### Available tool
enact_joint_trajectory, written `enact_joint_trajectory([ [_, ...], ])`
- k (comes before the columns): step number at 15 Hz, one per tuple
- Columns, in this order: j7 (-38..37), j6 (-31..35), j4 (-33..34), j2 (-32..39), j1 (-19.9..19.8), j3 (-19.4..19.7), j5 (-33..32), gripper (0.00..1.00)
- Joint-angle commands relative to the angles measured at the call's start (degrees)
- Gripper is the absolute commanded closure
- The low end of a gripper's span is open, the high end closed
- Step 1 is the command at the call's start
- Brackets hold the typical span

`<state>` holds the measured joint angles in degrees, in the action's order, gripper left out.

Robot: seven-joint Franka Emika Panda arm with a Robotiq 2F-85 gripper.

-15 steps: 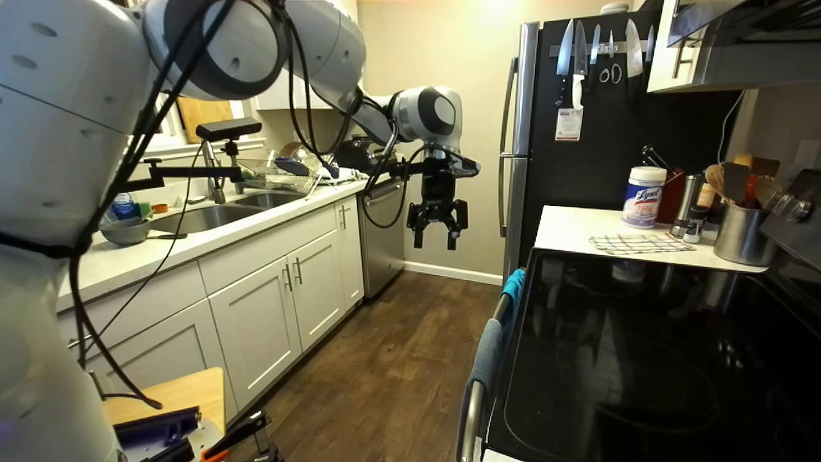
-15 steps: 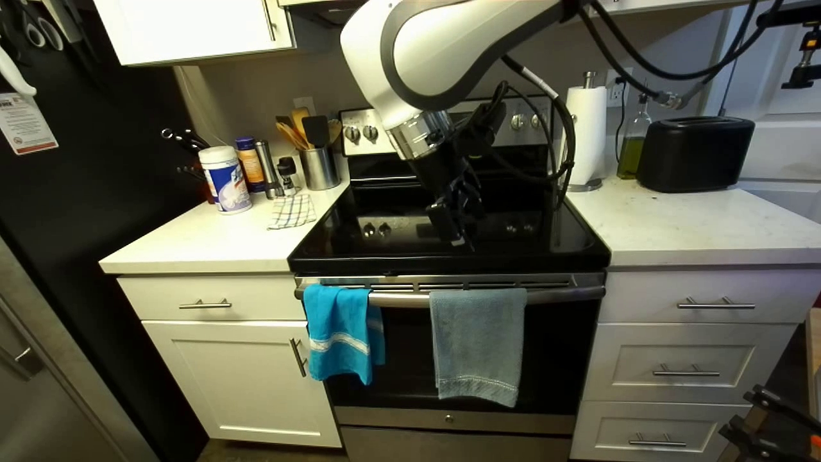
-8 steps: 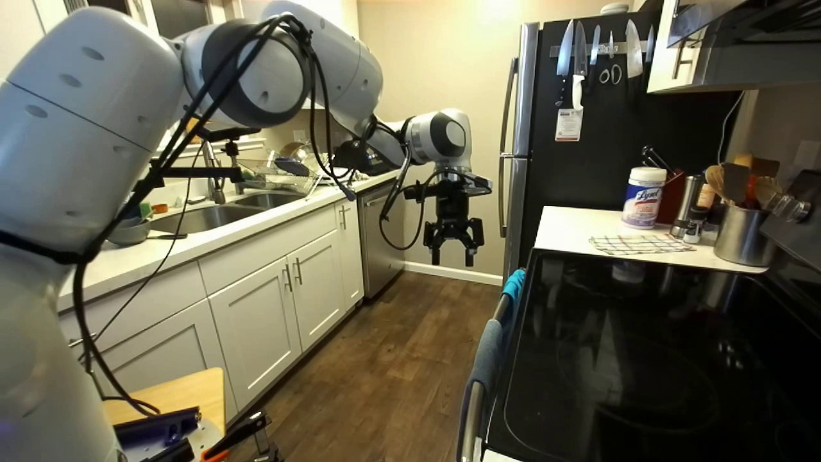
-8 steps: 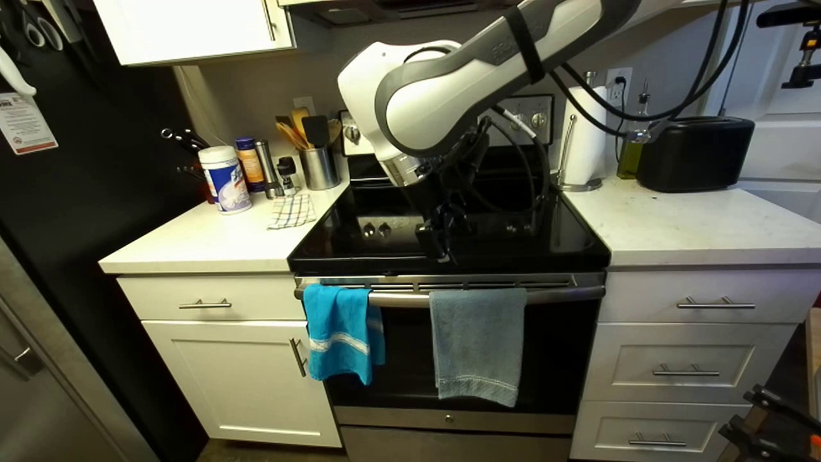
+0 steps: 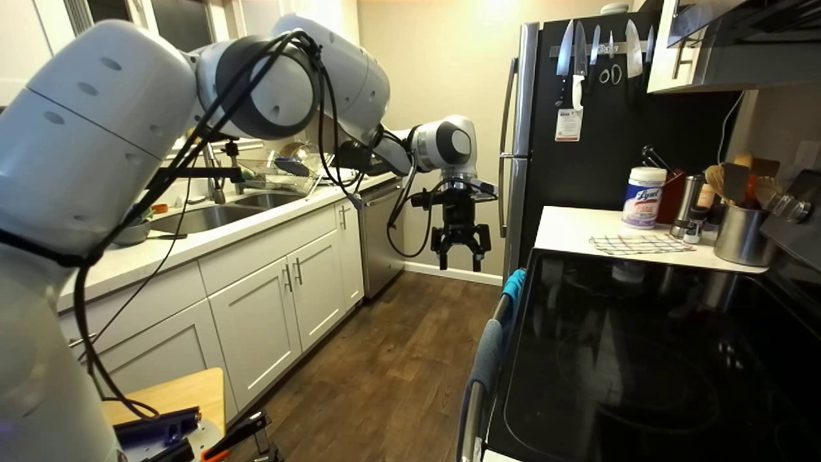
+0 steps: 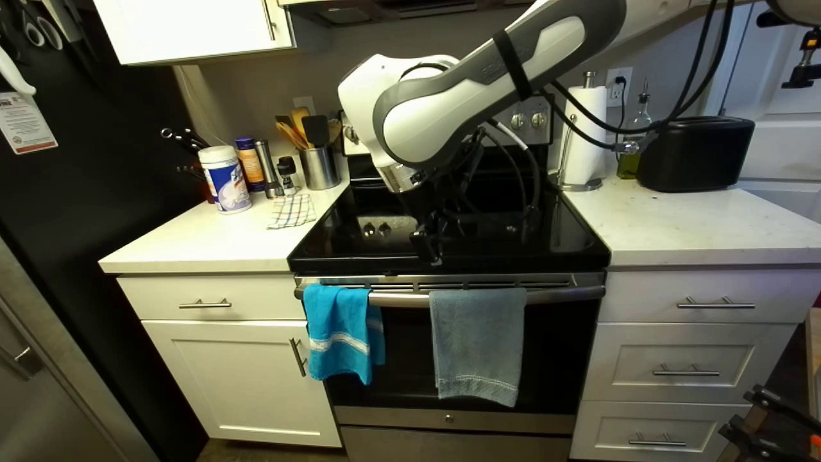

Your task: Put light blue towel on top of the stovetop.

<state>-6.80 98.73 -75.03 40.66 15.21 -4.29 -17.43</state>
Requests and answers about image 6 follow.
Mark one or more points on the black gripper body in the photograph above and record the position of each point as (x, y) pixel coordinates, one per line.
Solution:
(436, 218)

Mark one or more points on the light blue towel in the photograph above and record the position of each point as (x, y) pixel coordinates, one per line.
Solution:
(476, 360)

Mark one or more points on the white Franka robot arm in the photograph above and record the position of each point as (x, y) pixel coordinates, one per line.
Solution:
(445, 110)

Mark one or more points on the bright blue striped towel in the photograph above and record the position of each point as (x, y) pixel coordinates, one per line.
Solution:
(336, 323)

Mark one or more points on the white paper towel roll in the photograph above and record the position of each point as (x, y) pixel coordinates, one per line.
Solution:
(585, 136)

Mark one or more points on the black stainless steel stove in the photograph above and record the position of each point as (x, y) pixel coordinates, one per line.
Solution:
(360, 240)

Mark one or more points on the steel utensil holder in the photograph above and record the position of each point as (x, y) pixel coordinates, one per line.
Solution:
(320, 170)

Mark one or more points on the white checkered trivet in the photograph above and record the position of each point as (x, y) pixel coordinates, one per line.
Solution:
(293, 208)

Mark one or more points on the black spatula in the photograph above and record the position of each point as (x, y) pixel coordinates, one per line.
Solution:
(316, 129)

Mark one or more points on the small shaker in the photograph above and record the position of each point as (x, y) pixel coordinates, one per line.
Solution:
(292, 173)

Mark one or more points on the yellow spatula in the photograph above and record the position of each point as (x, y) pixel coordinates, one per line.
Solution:
(298, 124)

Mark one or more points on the wooden spoon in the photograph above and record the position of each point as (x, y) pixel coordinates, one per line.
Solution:
(288, 132)

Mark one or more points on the slim steel bottle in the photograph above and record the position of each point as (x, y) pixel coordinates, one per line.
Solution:
(268, 170)

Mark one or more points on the orange spice bottle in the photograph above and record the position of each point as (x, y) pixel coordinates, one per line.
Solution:
(249, 165)

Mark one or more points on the glass oil bottle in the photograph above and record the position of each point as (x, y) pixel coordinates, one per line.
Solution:
(635, 145)

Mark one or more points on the dark range hood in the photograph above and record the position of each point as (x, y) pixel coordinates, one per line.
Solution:
(385, 10)

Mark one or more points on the white wipes canister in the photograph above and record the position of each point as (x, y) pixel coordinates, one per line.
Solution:
(224, 181)

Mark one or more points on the white cabinet with door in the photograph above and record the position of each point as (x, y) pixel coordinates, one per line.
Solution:
(240, 376)

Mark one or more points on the black countertop appliance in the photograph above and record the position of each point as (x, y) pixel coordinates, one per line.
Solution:
(697, 155)

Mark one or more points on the white cabinet with drawers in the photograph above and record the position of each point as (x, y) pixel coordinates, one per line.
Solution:
(684, 360)

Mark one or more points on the black refrigerator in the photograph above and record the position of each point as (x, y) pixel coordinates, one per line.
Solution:
(93, 220)

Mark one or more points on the black stand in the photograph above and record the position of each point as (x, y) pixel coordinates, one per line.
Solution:
(771, 425)

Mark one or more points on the red white paper notice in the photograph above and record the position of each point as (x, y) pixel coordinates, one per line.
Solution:
(25, 124)

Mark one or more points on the white plastic hook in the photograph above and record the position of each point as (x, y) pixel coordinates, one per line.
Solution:
(17, 73)

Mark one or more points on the white wall outlet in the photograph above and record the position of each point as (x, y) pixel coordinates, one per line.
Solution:
(619, 79)
(304, 105)

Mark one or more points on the white wall cabinet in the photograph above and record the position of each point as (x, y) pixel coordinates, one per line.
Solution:
(189, 28)

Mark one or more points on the black clamp mount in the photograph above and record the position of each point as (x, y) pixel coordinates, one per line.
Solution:
(807, 60)

